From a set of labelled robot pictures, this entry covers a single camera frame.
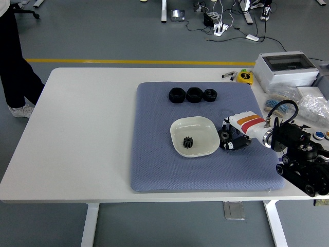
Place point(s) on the white flat box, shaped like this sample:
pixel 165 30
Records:
pixel 309 91

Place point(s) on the blue round button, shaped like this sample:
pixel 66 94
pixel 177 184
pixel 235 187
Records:
pixel 319 135

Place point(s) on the large black gear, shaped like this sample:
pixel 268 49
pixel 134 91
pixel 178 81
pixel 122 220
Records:
pixel 224 135

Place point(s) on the yellow tape measure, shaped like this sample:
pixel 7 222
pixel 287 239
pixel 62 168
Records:
pixel 245 77

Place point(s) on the person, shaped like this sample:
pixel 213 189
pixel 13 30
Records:
pixel 13 64

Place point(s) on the white square plate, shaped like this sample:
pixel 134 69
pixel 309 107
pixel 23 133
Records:
pixel 198 131

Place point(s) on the small black silver marker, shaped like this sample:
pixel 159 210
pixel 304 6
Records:
pixel 232 76
pixel 226 75

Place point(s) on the black desk phone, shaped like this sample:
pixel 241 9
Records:
pixel 178 15

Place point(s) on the grey electrical enclosure box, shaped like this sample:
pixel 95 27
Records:
pixel 285 74

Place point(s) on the small black hex nut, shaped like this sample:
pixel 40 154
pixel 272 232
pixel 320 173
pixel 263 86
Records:
pixel 210 95

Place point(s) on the large black hex nut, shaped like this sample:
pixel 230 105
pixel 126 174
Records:
pixel 194 95
pixel 176 95

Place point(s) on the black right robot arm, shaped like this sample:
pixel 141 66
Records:
pixel 290 133

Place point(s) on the white power strip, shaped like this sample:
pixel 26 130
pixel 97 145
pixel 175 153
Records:
pixel 220 28

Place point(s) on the white table leg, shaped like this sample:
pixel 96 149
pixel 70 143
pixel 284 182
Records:
pixel 276 223
pixel 90 223

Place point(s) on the blue-grey textured mat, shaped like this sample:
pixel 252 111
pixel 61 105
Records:
pixel 159 154

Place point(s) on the black office chair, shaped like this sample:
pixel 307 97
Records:
pixel 28 11

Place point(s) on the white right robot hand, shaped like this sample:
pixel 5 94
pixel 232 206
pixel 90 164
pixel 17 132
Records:
pixel 246 123

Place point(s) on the small black gear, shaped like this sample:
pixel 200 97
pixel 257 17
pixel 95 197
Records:
pixel 188 142

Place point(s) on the white power adapter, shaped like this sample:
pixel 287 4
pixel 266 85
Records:
pixel 252 37

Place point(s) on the metal floor plate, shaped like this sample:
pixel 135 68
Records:
pixel 234 210

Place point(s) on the clear bag of blue resistors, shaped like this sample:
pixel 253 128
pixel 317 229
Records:
pixel 281 92

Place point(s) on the white sneaker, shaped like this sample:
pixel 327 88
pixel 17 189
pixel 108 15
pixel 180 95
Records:
pixel 257 3
pixel 266 13

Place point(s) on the grey metal box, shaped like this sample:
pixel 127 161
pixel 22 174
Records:
pixel 323 77

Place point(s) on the grey floor socket box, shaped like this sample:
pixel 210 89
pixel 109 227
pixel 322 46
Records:
pixel 198 7

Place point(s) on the white desk leg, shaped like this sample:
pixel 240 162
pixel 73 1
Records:
pixel 164 11
pixel 247 13

